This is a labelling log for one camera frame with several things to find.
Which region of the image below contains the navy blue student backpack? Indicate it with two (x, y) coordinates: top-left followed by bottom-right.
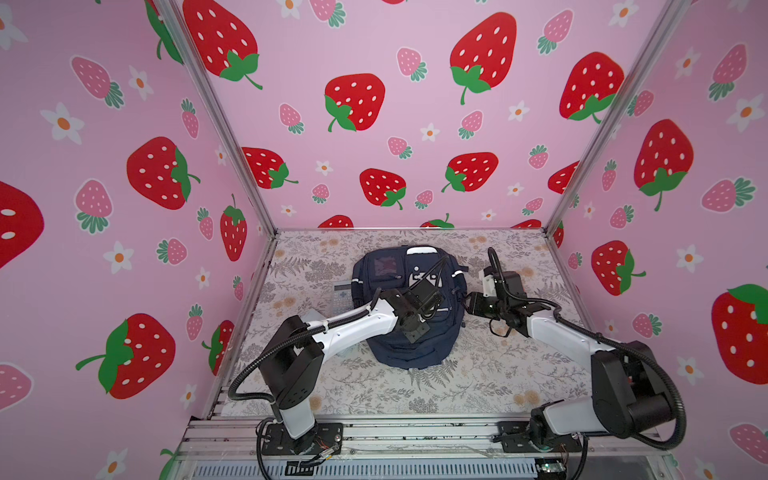
(351, 245), (468, 370)

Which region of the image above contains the light blue calculator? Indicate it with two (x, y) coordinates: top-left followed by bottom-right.
(331, 281), (354, 316)

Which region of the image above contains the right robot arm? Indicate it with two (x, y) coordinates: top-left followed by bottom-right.
(466, 267), (687, 451)

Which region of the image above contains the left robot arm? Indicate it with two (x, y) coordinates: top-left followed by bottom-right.
(227, 256), (447, 441)

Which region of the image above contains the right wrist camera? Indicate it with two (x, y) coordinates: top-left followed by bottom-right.
(480, 266), (499, 297)

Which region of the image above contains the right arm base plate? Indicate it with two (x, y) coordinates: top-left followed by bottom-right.
(491, 420), (582, 453)

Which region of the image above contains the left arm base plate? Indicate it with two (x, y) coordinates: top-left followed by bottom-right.
(262, 423), (344, 456)

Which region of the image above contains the aluminium front rail frame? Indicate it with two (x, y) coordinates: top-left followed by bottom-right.
(163, 414), (684, 479)

